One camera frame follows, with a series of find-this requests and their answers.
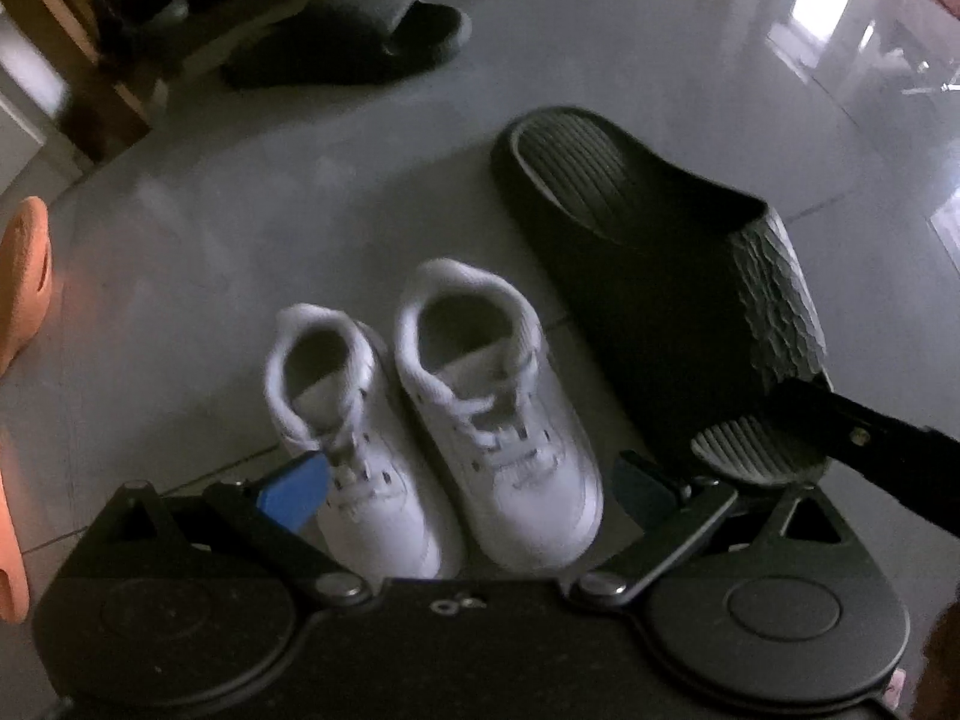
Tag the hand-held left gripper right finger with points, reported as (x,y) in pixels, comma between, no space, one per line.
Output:
(637,487)

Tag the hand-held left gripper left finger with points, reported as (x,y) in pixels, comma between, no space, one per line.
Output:
(296,493)

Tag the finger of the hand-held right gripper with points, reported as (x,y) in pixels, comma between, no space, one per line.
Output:
(862,427)

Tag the small white sneaker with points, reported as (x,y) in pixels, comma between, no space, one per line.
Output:
(375,517)
(525,495)

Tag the black ribbed slide slipper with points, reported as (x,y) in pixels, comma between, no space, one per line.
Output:
(660,277)
(337,45)

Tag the brown wooden shoe rack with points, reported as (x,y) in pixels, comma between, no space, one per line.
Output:
(97,112)

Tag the orange slipper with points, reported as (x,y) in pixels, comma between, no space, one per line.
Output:
(11,540)
(22,277)

